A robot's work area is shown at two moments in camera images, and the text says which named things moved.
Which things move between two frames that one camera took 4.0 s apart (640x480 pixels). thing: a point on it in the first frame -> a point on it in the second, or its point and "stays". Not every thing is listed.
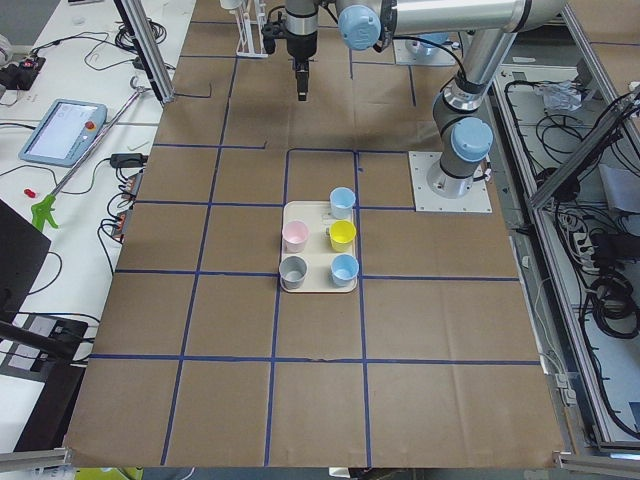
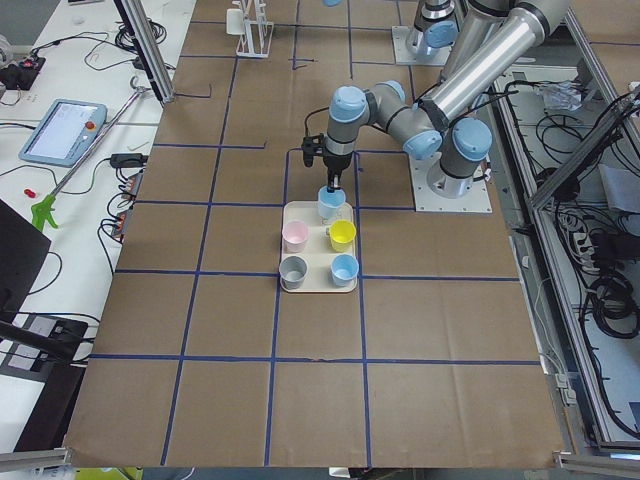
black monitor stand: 37,348 stays
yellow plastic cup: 341,235 stays
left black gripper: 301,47 -> 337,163
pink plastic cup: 294,236 stays
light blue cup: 342,200 -> 330,202
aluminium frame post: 136,18 stays
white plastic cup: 231,4 -> 235,21
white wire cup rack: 249,22 stays
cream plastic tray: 319,251 stays
